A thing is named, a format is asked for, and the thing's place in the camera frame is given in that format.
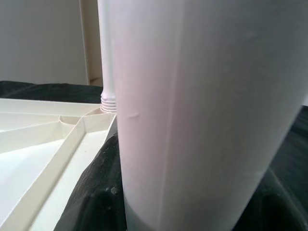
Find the white plastic table leg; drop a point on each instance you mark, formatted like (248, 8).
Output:
(192, 96)
(106, 60)

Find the white plastic table top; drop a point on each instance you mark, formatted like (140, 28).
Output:
(36, 168)

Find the black cloth table cover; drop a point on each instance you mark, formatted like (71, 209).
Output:
(101, 180)

